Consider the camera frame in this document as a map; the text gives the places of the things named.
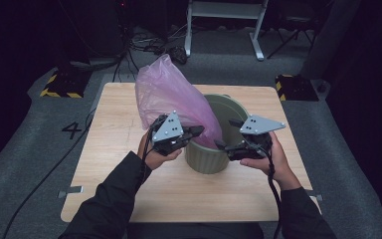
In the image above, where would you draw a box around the white desk frame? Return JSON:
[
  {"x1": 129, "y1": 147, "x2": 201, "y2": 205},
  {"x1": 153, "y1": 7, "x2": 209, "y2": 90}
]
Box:
[{"x1": 184, "y1": 0, "x2": 270, "y2": 62}]

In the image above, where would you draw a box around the yellow black striped base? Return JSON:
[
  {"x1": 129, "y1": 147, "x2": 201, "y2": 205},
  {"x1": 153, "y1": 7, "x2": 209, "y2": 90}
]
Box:
[
  {"x1": 40, "y1": 69, "x2": 93, "y2": 100},
  {"x1": 275, "y1": 74, "x2": 320, "y2": 103}
]

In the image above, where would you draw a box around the person's right hand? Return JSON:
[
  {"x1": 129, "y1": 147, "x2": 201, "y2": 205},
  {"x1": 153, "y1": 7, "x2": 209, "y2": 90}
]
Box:
[{"x1": 240, "y1": 132, "x2": 302, "y2": 192}]

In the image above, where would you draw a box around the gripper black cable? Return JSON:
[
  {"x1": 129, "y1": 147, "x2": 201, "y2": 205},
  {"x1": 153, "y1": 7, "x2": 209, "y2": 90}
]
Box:
[
  {"x1": 140, "y1": 127, "x2": 156, "y2": 182},
  {"x1": 266, "y1": 152, "x2": 284, "y2": 239}
]

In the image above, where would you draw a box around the black floor cable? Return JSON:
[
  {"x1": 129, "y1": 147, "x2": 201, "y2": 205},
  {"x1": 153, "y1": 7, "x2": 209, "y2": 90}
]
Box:
[{"x1": 2, "y1": 108, "x2": 97, "y2": 239}]

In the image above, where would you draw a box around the pink plastic bag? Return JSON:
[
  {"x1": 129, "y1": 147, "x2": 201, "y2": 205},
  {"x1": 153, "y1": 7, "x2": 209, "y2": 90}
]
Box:
[{"x1": 134, "y1": 54, "x2": 224, "y2": 149}]

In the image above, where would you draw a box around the grey metal table bracket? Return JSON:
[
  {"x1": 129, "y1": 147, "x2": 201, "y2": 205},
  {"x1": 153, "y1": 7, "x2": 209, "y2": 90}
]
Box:
[
  {"x1": 306, "y1": 189, "x2": 323, "y2": 202},
  {"x1": 57, "y1": 185, "x2": 85, "y2": 199}
]

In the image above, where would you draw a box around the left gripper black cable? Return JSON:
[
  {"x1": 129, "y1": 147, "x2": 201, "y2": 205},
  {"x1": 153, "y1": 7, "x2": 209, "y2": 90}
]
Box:
[{"x1": 140, "y1": 127, "x2": 156, "y2": 182}]

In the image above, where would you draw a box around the tangle of floor cables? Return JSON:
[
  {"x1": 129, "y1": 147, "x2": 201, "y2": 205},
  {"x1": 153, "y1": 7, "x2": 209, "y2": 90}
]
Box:
[{"x1": 111, "y1": 26, "x2": 187, "y2": 84}]

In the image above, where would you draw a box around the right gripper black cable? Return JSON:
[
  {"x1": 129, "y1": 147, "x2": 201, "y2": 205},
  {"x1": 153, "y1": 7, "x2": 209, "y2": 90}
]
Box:
[{"x1": 266, "y1": 152, "x2": 284, "y2": 239}]

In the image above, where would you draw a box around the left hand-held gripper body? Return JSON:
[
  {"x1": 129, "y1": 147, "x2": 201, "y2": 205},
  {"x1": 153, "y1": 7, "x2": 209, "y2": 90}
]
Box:
[{"x1": 149, "y1": 110, "x2": 197, "y2": 157}]

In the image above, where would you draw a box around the dark cloth on floor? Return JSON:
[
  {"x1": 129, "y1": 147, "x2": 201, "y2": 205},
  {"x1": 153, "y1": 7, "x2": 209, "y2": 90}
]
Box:
[{"x1": 167, "y1": 45, "x2": 189, "y2": 66}]

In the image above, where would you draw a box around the black tripod stand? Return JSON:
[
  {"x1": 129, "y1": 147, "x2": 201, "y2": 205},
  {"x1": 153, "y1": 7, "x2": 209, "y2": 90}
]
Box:
[{"x1": 266, "y1": 13, "x2": 316, "y2": 61}]

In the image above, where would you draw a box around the person's left hand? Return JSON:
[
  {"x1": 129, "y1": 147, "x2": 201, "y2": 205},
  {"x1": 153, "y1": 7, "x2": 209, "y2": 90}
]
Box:
[{"x1": 136, "y1": 130, "x2": 183, "y2": 171}]

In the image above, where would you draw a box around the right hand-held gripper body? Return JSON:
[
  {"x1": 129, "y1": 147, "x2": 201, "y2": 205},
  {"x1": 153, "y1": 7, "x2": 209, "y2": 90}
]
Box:
[{"x1": 226, "y1": 115, "x2": 287, "y2": 162}]

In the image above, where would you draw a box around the grey curtain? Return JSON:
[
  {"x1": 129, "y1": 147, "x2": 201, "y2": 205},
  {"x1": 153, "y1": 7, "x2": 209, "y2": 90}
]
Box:
[{"x1": 299, "y1": 0, "x2": 363, "y2": 81}]

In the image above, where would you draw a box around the green ribbed bin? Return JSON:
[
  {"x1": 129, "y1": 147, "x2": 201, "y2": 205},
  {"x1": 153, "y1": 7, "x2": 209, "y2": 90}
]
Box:
[{"x1": 184, "y1": 94, "x2": 251, "y2": 175}]

